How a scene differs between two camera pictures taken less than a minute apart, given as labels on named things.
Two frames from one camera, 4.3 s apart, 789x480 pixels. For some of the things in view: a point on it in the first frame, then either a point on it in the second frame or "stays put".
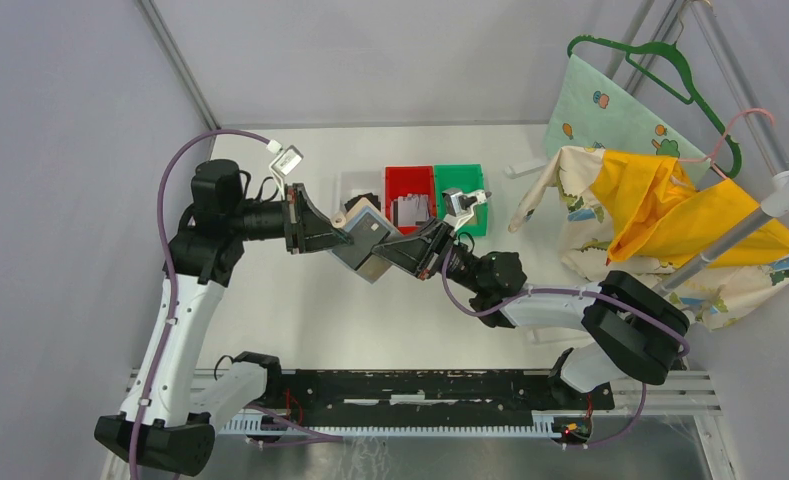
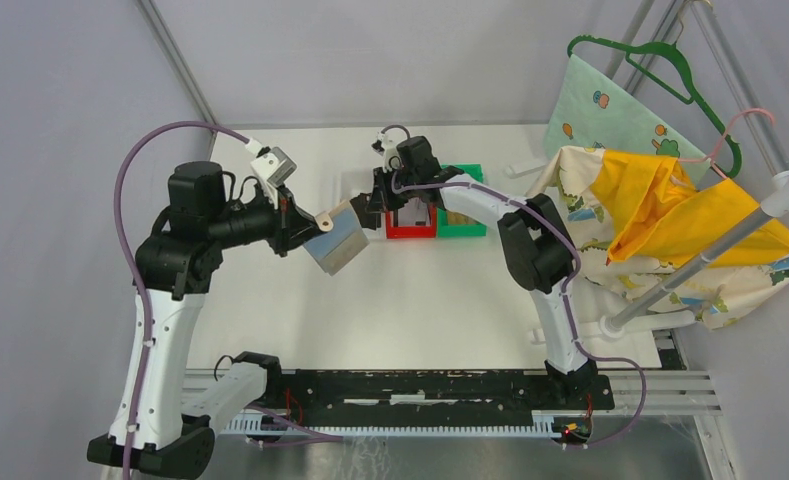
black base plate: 426,397 stays put
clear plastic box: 521,168 stays put
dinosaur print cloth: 715,296 stays put
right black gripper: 407,253 -> 381,199
